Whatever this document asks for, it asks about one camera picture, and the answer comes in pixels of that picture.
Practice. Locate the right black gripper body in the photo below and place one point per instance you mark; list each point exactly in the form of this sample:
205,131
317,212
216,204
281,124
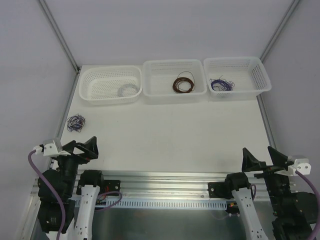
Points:
265,170

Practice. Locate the right frame post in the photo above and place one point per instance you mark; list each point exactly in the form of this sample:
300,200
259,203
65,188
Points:
279,29

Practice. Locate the frame post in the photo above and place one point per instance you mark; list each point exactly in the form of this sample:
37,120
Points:
279,29
58,34

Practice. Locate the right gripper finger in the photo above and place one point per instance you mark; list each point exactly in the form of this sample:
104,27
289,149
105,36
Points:
250,163
278,159

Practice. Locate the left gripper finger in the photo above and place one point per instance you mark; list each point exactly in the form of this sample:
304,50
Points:
69,147
89,148

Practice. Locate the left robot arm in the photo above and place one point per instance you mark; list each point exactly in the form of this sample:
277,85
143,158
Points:
67,208

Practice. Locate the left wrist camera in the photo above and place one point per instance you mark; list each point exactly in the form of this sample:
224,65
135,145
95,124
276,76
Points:
49,148

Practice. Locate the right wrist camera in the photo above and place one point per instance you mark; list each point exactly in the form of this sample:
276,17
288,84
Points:
298,163

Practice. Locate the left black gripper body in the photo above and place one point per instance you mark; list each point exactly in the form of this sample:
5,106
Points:
75,155

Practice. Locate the white slotted cable duct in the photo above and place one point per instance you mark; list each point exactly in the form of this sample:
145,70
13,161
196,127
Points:
176,204

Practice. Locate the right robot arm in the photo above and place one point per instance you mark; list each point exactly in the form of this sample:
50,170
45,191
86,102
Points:
294,198

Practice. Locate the right white perforated basket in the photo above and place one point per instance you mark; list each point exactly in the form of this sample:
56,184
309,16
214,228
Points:
236,78

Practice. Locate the left frame post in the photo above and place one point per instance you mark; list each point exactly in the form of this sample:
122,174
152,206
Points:
58,34

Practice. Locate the aluminium mounting rail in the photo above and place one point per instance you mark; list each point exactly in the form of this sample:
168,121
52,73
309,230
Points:
164,185

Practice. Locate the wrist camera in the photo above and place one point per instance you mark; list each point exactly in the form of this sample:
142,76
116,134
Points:
298,163
49,148

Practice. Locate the white perforated basket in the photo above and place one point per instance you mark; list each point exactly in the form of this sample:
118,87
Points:
158,77
111,85
236,78

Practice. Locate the middle white perforated basket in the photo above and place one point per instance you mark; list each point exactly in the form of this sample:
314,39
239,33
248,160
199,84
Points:
158,77

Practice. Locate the left white perforated basket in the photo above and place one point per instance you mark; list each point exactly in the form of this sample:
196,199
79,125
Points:
111,85

